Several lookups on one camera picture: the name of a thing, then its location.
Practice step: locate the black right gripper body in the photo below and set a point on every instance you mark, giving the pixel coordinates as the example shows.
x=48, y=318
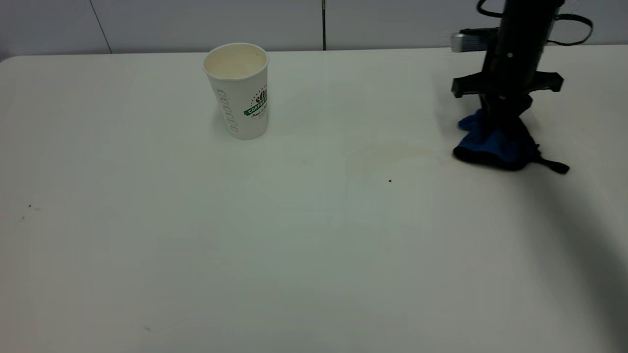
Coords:
x=515, y=54

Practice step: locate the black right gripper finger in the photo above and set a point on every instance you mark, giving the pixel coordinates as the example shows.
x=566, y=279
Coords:
x=493, y=115
x=517, y=112

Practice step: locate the blue cloth with black trim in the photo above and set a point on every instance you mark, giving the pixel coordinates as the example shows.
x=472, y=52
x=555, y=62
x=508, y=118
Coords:
x=485, y=144

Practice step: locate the white paper coffee cup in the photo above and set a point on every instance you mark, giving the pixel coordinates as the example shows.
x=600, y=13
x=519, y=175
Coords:
x=243, y=103

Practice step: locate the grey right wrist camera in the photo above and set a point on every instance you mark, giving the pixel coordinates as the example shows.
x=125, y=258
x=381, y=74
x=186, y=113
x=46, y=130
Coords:
x=471, y=40

